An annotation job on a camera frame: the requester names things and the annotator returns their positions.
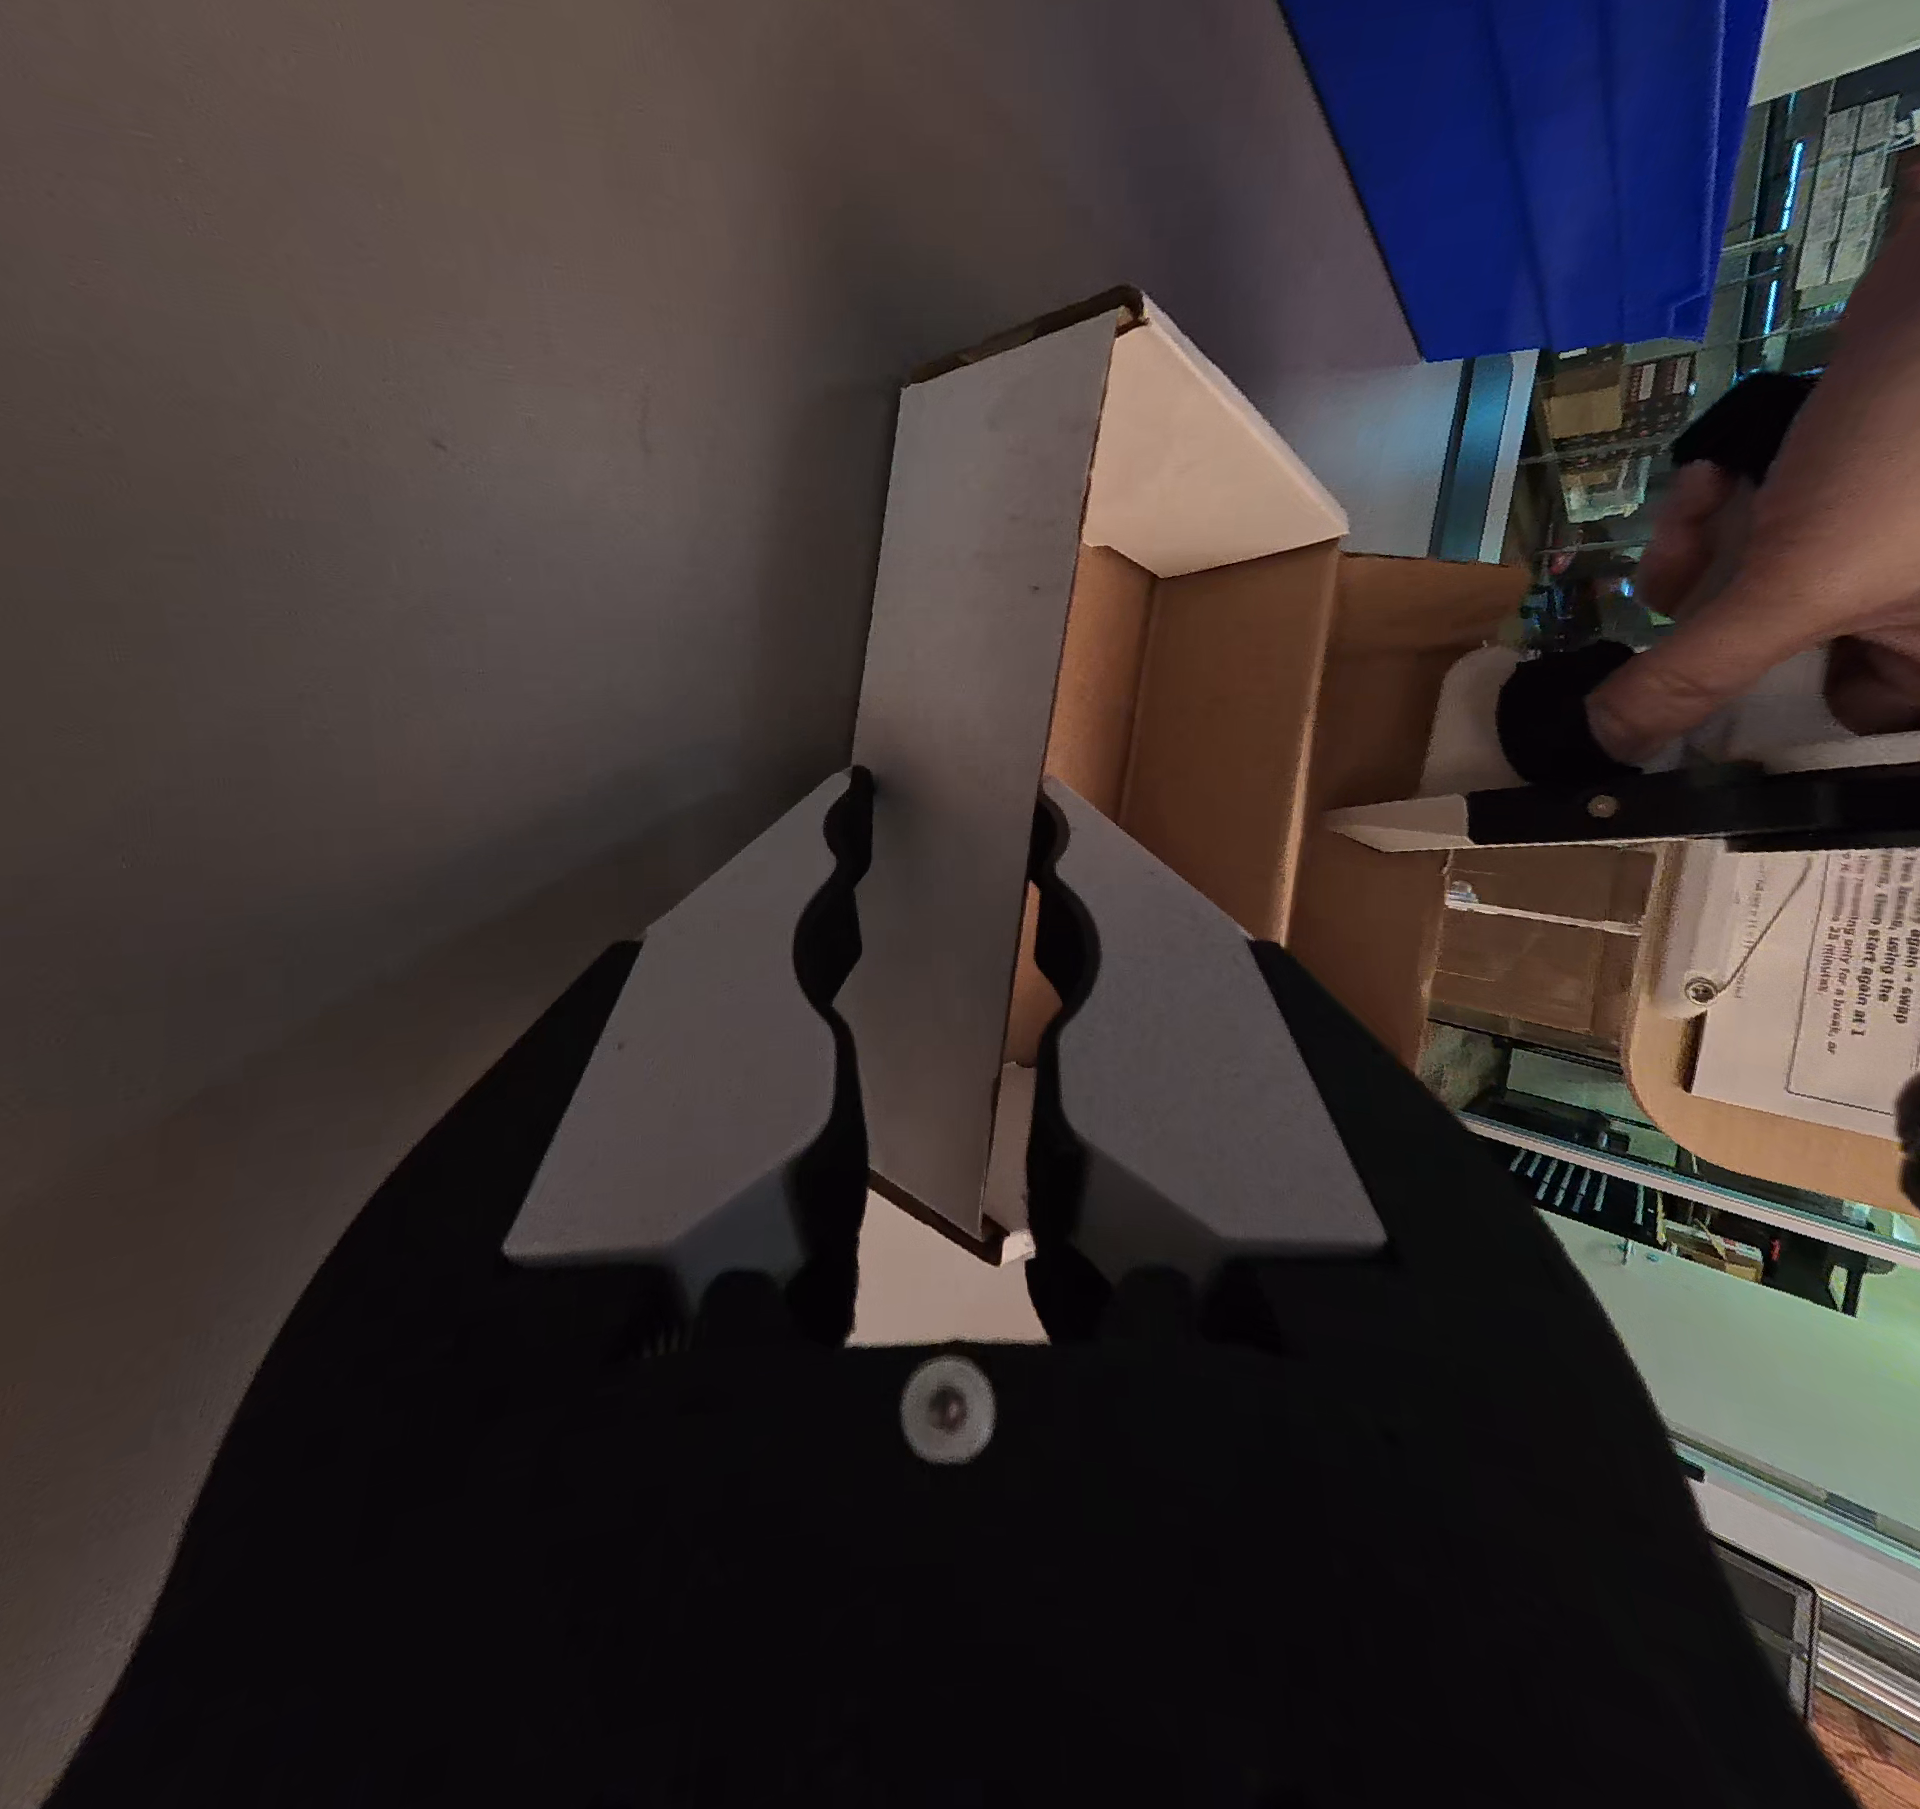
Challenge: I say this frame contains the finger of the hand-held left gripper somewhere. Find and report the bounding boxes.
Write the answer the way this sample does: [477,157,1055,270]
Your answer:
[1324,793,1476,858]

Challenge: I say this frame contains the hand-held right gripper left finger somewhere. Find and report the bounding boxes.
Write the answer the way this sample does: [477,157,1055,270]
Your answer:
[502,766,875,1337]

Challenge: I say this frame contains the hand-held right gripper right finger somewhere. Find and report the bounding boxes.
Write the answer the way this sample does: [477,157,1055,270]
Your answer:
[1024,774,1393,1337]

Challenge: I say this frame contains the white mailer box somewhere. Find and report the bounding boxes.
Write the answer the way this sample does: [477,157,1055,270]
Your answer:
[847,284,1536,1350]

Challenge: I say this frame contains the blue plastic bin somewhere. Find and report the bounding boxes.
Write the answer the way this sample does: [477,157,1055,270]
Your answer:
[1234,0,1794,365]

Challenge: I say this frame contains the person's left hand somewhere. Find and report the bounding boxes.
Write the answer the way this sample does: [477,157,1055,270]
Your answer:
[1582,241,1920,762]

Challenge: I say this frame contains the wooden board with printed sheet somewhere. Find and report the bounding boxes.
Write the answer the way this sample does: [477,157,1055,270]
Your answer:
[1621,845,1920,1218]

